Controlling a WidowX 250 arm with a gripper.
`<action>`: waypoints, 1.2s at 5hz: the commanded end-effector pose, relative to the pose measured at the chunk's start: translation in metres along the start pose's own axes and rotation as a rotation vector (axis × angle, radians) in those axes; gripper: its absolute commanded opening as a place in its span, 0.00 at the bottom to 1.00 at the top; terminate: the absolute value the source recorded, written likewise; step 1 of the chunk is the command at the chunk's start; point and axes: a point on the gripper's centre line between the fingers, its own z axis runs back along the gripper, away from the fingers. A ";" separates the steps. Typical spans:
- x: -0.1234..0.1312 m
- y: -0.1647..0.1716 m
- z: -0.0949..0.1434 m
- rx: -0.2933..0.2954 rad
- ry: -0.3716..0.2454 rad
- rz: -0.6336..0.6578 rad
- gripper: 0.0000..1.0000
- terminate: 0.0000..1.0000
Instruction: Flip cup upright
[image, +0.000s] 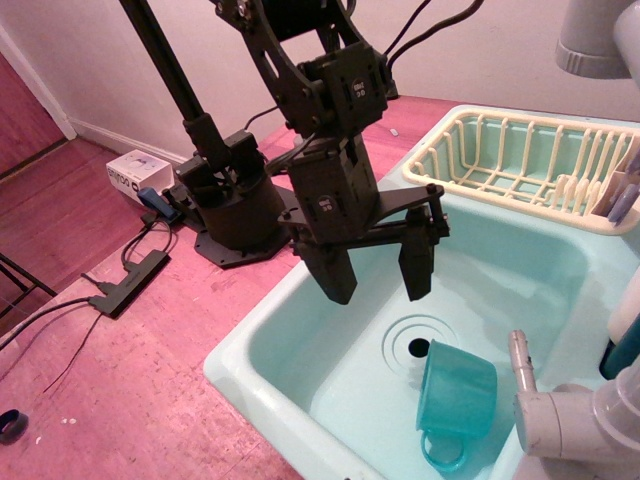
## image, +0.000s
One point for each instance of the mint green toy sink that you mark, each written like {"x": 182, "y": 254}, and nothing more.
{"x": 334, "y": 389}

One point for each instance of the black metal chair frame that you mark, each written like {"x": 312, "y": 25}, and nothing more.
{"x": 24, "y": 281}

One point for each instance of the teal plastic cup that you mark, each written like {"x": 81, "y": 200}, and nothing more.
{"x": 457, "y": 404}

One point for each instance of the black tape roll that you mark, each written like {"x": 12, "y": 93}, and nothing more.
{"x": 13, "y": 425}

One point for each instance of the blue clamp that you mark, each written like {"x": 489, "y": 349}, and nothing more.
{"x": 152, "y": 200}

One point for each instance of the cream dish drying rack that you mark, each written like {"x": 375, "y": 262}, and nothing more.
{"x": 551, "y": 167}

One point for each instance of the white cardboard box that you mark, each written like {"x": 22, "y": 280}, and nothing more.
{"x": 136, "y": 170}

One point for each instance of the black USB hub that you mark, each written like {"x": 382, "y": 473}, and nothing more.
{"x": 117, "y": 297}

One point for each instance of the grey overhead pipe fixture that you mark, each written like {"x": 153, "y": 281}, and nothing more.
{"x": 600, "y": 40}

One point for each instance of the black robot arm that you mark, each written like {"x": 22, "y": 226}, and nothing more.
{"x": 330, "y": 84}

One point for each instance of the lavender utensils in rack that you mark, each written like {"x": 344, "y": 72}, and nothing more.
{"x": 625, "y": 193}

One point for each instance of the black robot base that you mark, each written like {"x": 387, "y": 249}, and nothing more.
{"x": 236, "y": 222}

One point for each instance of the white toy faucet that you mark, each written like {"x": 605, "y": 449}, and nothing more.
{"x": 573, "y": 422}

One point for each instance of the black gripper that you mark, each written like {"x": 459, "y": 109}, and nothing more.
{"x": 339, "y": 207}

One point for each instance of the white teal bottle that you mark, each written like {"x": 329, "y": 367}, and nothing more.
{"x": 623, "y": 328}

